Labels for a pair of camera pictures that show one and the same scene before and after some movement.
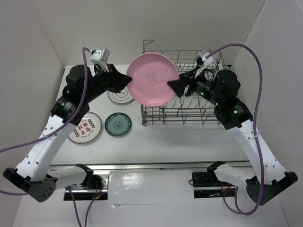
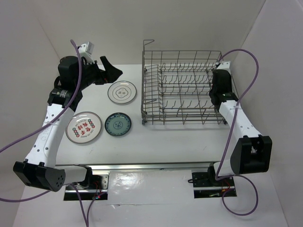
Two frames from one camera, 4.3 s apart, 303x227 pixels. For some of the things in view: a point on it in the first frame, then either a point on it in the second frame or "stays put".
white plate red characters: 88,130 stays put
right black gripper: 178,85 -> 230,83
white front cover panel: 163,187 stays put
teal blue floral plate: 118,124 stays put
